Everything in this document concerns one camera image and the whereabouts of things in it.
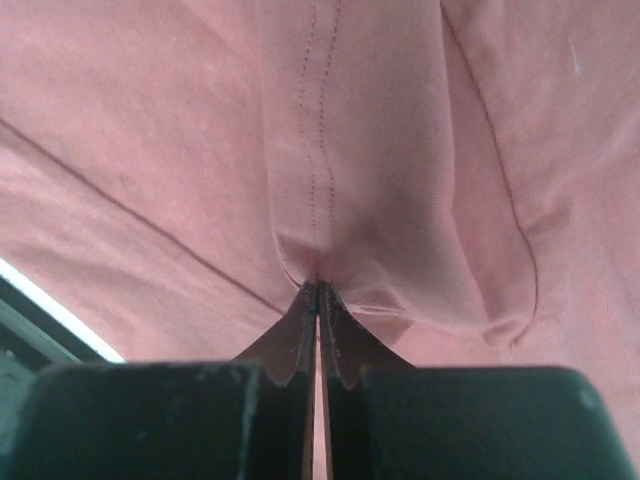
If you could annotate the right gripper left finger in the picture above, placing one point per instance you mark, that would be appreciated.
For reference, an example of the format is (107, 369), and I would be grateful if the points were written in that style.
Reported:
(250, 417)

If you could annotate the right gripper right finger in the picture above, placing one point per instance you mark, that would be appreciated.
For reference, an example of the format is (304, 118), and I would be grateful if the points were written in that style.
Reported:
(388, 419)

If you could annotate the pink t shirt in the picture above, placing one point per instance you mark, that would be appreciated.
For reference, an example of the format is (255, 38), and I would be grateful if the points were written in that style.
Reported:
(464, 173)

